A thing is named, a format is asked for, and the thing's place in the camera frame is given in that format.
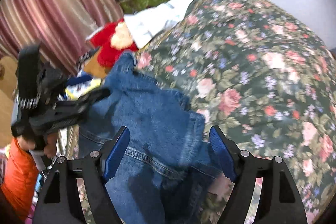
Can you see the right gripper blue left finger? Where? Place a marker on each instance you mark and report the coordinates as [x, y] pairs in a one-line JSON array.
[[107, 160]]

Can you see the floral bedspread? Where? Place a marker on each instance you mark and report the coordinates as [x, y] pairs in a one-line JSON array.
[[268, 82]]

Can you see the orange sleeve forearm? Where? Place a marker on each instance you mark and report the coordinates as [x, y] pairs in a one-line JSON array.
[[18, 187]]

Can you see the striped red gold curtain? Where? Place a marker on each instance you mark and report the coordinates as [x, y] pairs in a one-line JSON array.
[[59, 26]]

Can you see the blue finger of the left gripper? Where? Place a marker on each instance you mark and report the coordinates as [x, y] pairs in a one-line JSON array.
[[93, 96]]

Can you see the red plush toy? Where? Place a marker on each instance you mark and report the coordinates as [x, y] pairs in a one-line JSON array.
[[112, 39]]

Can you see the brown cardboard box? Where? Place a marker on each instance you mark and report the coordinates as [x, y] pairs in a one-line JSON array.
[[93, 68]]

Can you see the white light blue shirt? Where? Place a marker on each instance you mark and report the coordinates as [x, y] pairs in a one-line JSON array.
[[146, 24]]

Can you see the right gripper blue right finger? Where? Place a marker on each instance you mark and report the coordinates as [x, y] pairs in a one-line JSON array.
[[231, 159]]

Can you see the person's hand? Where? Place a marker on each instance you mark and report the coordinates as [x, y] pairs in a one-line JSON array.
[[49, 149]]

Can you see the green floral storage box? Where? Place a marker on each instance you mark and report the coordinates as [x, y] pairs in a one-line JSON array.
[[135, 6]]

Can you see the blue denim jacket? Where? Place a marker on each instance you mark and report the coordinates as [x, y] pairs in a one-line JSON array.
[[167, 168]]

